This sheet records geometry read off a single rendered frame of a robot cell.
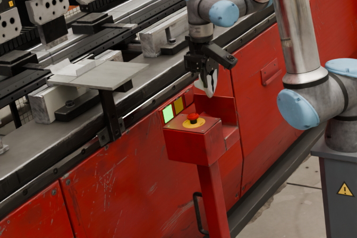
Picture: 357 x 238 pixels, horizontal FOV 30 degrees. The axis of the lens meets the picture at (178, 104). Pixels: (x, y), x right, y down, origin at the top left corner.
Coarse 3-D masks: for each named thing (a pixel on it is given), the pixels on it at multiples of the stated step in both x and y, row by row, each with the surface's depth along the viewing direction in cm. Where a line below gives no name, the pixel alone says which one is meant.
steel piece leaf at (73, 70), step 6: (66, 66) 212; (72, 66) 211; (78, 66) 210; (84, 66) 203; (90, 66) 205; (60, 72) 207; (66, 72) 206; (72, 72) 205; (78, 72) 201; (84, 72) 204
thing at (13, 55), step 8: (8, 56) 221; (16, 56) 220; (24, 56) 221; (32, 56) 222; (0, 64) 219; (8, 64) 217; (16, 64) 217; (24, 64) 220; (32, 64) 219; (40, 64) 217; (0, 72) 219; (8, 72) 217; (16, 72) 218
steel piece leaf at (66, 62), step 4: (64, 60) 212; (68, 60) 213; (56, 64) 209; (60, 64) 210; (64, 64) 212; (68, 64) 213; (52, 68) 208; (56, 68) 209; (60, 68) 210; (52, 72) 208
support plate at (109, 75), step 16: (80, 64) 212; (96, 64) 209; (112, 64) 206; (128, 64) 204; (144, 64) 201; (48, 80) 203; (64, 80) 200; (80, 80) 198; (96, 80) 196; (112, 80) 193; (128, 80) 194
